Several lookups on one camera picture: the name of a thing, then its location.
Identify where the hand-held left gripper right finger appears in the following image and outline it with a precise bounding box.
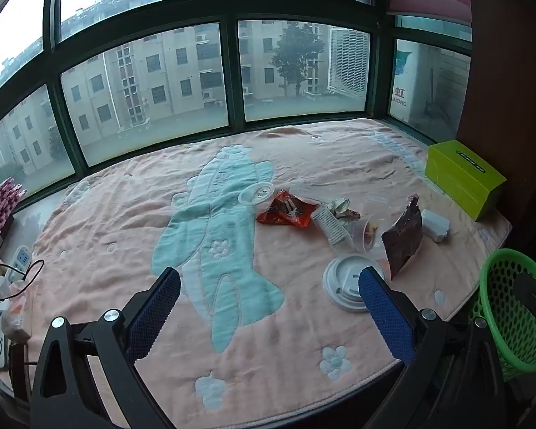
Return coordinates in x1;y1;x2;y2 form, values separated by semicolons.
358;266;510;429

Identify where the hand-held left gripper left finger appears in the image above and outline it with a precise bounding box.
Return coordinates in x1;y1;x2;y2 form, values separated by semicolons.
29;267;182;429

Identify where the green plastic basket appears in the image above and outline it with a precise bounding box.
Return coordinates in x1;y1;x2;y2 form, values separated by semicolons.
469;249;536;383

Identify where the white wrapper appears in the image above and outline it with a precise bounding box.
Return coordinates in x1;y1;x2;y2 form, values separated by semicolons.
326;199;362;220

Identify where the orange snack wrapper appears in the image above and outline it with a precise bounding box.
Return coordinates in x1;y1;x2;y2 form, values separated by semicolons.
255;190;321;228

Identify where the round clear labelled container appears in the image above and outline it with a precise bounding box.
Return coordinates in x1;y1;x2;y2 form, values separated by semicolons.
238;182;275;213

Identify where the white plastic cup lid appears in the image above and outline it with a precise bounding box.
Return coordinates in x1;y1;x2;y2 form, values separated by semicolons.
322;254;387;314

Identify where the brown snack pouch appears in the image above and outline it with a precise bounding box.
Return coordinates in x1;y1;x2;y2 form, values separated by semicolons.
381;194;424;280

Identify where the clear cup with orange residue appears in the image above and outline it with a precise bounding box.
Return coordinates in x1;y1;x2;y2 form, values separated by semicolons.
346;214;387;262

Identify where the white tissue pack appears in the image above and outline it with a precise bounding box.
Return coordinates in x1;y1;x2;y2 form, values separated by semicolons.
421;208;452;244

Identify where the pink printed blanket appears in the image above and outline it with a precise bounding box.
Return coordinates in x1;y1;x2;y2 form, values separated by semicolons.
27;118;512;427

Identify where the white plastic bag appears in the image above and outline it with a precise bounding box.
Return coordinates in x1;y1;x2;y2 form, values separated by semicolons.
0;272;32;340

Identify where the white power strip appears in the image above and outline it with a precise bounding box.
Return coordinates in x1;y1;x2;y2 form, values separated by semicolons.
4;245;32;287

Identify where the green tissue box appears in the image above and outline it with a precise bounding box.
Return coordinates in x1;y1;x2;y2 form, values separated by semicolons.
424;140;507;222

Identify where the beige apartment building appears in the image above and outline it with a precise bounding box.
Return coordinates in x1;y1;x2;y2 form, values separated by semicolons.
0;0;331;175

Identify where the white louvered grille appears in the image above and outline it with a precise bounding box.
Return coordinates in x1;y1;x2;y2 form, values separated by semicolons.
328;27;371;99

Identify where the green tree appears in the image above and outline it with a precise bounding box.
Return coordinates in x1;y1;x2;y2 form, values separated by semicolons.
270;22;324;97

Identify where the black cable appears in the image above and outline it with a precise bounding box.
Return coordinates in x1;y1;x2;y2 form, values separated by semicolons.
0;258;45;300

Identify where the dark green window frame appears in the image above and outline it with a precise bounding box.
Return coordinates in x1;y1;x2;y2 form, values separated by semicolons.
0;0;472;197

